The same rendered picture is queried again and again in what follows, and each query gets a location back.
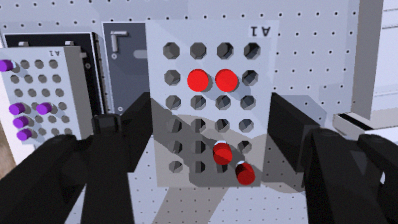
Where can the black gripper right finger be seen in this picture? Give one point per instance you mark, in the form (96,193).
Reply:
(336,190)

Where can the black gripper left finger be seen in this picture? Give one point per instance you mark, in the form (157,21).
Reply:
(44,187)

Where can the grey flat base plate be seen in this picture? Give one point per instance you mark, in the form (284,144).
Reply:
(316,69)

